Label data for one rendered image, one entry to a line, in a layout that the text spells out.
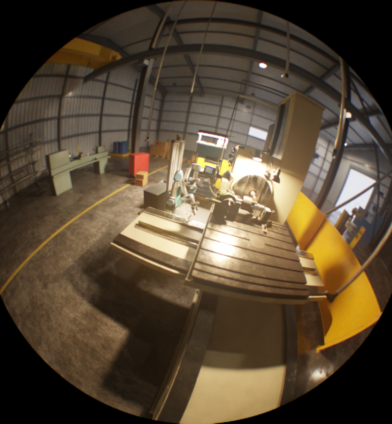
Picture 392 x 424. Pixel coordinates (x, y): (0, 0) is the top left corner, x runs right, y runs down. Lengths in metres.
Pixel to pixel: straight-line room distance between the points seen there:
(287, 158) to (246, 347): 2.33
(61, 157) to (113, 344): 5.25
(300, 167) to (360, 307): 2.39
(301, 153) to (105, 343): 3.62
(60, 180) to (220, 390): 6.05
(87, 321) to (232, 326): 1.78
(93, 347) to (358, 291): 3.62
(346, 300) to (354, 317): 0.36
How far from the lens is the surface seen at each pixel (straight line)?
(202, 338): 1.34
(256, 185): 1.99
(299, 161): 2.25
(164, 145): 9.54
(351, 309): 2.77
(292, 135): 2.19
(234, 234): 1.54
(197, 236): 1.80
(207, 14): 9.11
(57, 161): 5.50
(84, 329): 2.20
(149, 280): 2.15
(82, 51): 7.56
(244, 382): 1.55
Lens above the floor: 1.91
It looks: 32 degrees down
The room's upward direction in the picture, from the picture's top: 12 degrees clockwise
